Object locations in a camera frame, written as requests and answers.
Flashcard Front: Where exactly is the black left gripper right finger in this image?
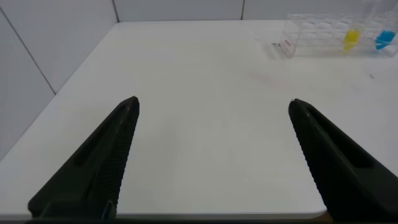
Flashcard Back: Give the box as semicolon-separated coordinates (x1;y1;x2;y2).
288;98;398;223

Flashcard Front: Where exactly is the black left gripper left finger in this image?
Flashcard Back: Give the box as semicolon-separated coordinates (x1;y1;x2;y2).
27;96;141;218

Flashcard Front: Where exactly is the test tube with yellow pigment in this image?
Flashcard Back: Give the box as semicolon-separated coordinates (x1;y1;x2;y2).
343;0;379;52

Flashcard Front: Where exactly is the clear acrylic test tube rack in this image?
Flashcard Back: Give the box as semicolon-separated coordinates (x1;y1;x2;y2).
279;12;398;60

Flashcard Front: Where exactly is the test tube with blue pigment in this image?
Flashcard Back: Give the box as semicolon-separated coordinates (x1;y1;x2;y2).
374;2;398;51

